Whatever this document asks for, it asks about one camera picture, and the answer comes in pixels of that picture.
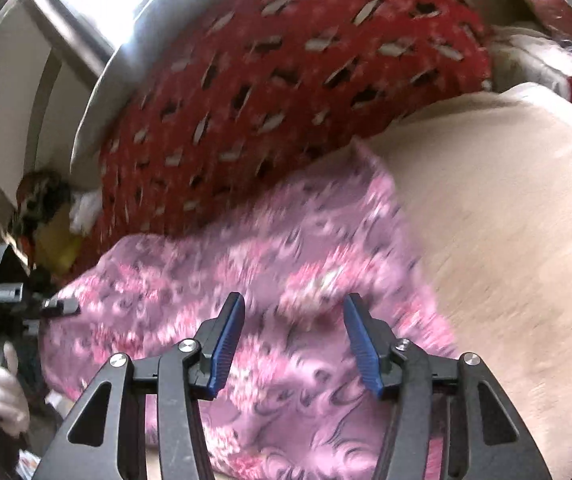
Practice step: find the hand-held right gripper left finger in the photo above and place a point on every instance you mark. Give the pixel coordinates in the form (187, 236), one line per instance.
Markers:
(226, 350)

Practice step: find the beige fleece blanket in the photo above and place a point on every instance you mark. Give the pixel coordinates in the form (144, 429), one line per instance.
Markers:
(506, 235)

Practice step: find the yellow bag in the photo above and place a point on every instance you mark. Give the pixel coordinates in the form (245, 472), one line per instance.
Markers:
(58, 245)

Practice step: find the white plastic bag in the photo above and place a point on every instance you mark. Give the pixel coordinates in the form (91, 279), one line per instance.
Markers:
(86, 210)

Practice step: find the purple floral garment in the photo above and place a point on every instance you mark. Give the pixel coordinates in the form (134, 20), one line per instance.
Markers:
(291, 385)

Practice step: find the grey white cloth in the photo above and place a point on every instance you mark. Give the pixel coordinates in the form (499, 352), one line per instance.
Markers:
(531, 60)

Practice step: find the red patterned pillow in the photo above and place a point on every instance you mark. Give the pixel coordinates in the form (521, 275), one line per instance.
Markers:
(291, 85)

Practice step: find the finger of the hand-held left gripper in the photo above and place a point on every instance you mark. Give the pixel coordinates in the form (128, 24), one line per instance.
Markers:
(61, 307)

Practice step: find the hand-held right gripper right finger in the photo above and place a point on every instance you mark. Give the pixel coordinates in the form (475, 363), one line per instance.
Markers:
(363, 350)

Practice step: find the grey pillow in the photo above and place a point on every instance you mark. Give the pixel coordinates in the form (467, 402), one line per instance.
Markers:
(95, 110)

